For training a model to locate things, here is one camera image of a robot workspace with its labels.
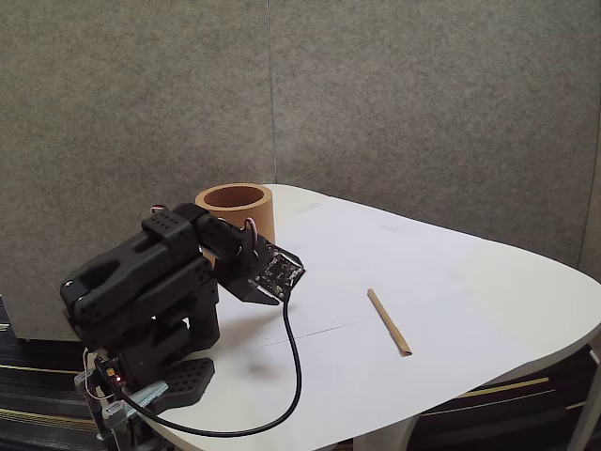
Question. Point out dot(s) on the motor controller board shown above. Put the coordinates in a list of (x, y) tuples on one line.
[(110, 371)]

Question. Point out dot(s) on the brown pen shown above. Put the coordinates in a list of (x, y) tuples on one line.
[(389, 323)]

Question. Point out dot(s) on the white table leg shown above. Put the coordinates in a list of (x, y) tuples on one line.
[(584, 423)]

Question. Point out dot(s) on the brown cork pen holder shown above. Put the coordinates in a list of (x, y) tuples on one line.
[(260, 221)]

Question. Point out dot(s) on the bare circuit board camera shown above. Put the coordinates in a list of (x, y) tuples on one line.
[(277, 270)]

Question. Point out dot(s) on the grey metal table clamp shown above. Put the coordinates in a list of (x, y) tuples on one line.
[(150, 392)]

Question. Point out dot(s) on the grey felt partition panel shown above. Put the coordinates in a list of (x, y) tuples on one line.
[(422, 117), (70, 70)]

